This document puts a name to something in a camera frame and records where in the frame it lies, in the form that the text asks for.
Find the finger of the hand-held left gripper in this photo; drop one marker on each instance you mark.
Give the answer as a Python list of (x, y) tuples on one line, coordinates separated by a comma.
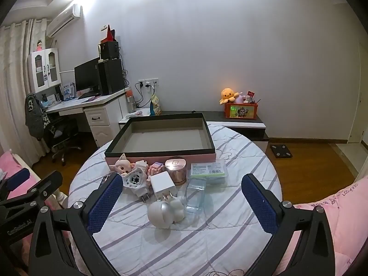
[(43, 188), (17, 178)]

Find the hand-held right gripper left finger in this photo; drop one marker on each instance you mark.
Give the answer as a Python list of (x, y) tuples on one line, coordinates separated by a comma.
[(105, 204)]

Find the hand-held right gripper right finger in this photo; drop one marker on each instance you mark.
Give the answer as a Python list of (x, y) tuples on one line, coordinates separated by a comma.
[(257, 207)]

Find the white round-headed figure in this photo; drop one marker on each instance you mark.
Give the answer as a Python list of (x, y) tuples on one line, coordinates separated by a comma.
[(159, 212)]

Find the clear plastic box green label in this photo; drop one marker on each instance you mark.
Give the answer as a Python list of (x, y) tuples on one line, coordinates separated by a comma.
[(208, 171)]

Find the large black pink storage box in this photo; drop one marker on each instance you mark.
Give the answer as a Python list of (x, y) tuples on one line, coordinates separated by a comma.
[(161, 141)]

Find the white ribbed plug adapter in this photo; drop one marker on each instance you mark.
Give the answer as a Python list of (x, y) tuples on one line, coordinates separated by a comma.
[(133, 179)]

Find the pale cat-eared doll figure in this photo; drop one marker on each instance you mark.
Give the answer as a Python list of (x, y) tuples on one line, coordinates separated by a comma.
[(123, 165)]

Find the black office chair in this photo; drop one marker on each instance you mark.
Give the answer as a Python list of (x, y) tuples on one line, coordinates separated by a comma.
[(61, 133)]

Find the black bathroom scale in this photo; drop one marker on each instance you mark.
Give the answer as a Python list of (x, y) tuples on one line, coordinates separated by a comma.
[(281, 151)]

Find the small clear plastic case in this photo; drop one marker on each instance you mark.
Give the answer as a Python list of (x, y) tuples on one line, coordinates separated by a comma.
[(195, 195)]

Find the pink block toy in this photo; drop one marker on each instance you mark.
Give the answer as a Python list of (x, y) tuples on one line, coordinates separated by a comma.
[(156, 166)]

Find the rose gold round jar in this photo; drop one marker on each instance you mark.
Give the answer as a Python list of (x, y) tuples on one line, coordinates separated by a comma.
[(175, 169)]

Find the beige curtain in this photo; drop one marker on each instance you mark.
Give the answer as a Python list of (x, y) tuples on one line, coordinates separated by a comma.
[(14, 92)]

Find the white computer desk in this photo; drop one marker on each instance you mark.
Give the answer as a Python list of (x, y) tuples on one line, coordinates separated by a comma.
[(99, 118)]

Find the pink printed quilt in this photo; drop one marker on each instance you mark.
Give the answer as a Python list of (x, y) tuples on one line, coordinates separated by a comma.
[(345, 207)]

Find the orange printed storage box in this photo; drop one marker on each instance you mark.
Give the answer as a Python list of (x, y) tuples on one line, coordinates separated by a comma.
[(241, 111)]

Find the blue white desk box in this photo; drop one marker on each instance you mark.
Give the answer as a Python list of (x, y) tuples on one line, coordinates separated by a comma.
[(68, 92)]

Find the clear water bottle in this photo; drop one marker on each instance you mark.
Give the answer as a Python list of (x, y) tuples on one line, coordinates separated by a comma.
[(130, 100)]

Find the white glass-door cabinet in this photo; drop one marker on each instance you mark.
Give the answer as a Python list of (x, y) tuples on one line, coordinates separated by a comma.
[(43, 72)]

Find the pink plush toy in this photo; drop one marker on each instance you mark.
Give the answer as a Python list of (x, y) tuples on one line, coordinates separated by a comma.
[(239, 97)]

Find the yellow snack bag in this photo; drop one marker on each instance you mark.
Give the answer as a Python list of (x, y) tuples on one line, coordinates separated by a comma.
[(155, 105)]

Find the red card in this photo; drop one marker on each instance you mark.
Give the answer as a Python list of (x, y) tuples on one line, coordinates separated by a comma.
[(250, 94)]

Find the orange octopus plush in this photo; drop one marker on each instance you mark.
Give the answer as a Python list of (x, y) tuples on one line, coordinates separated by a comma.
[(228, 95)]

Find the black computer monitor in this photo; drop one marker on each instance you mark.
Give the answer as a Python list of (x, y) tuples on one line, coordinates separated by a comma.
[(86, 74)]

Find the black computer tower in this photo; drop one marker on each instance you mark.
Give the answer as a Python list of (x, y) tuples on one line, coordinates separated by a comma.
[(110, 76)]

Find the small pink doll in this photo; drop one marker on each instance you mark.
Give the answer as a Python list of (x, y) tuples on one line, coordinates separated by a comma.
[(40, 45)]

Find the white door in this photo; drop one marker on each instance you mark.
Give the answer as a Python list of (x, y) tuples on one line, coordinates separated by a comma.
[(359, 106)]

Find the black speaker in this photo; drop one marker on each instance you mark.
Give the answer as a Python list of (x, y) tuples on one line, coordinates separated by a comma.
[(109, 50)]

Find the white air conditioner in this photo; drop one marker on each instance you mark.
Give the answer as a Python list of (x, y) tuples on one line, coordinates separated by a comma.
[(61, 20)]

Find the red pointed ornament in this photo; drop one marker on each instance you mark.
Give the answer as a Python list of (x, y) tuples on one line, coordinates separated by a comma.
[(109, 34)]

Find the white bed frame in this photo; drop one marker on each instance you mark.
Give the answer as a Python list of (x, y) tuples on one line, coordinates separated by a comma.
[(60, 198)]

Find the white wall charger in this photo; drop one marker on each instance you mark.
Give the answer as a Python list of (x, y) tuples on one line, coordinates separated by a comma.
[(161, 184)]

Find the white wall outlet strip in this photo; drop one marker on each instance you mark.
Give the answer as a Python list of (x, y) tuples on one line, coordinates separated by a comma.
[(148, 82)]

